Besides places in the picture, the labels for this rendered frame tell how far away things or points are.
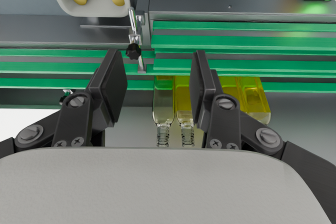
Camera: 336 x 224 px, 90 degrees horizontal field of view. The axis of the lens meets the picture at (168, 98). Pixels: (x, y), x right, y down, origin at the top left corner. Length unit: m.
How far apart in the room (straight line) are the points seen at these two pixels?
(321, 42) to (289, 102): 0.31
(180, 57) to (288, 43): 0.24
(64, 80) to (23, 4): 0.25
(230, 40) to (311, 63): 0.25
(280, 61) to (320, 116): 0.33
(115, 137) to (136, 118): 0.09
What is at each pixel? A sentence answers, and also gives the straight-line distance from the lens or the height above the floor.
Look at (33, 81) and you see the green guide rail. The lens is 0.66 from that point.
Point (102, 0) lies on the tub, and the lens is 0.55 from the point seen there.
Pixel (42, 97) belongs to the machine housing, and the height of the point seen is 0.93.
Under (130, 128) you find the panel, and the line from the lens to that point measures 0.55.
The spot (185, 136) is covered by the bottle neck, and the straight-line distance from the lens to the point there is 0.39.
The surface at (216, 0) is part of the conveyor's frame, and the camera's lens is 0.49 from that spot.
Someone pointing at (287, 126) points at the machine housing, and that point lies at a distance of 0.71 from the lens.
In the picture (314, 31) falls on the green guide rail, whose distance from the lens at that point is 0.53.
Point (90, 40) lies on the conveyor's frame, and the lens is 0.54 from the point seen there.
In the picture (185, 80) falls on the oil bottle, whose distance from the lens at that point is 0.45.
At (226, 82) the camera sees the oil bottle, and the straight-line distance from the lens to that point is 0.46.
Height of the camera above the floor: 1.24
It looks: 30 degrees down
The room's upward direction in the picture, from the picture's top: 179 degrees counter-clockwise
